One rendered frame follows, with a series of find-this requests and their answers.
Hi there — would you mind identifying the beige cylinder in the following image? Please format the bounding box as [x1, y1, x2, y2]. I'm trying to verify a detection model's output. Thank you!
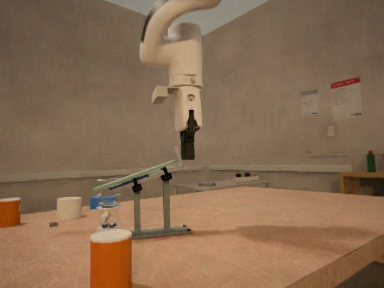
[57, 197, 81, 220]

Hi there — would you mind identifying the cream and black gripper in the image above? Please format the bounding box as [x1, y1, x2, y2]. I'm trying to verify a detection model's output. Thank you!
[171, 87, 202, 160]

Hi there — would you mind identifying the clear glass vial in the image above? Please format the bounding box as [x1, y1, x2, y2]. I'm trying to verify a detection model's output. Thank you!
[96, 206, 121, 232]

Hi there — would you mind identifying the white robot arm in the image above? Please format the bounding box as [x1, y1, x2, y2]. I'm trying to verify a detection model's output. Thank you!
[139, 0, 221, 105]

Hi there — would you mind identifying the blue rectangular block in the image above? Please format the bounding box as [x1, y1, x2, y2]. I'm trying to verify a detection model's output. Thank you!
[90, 196, 97, 210]

